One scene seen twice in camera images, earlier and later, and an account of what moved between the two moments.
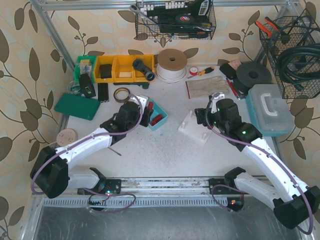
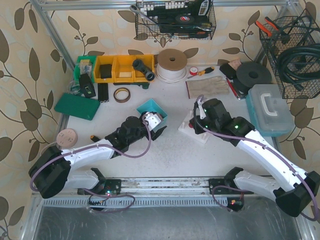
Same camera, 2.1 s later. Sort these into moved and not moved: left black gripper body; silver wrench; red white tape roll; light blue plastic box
Moved: left black gripper body
Not moved: red white tape roll; light blue plastic box; silver wrench
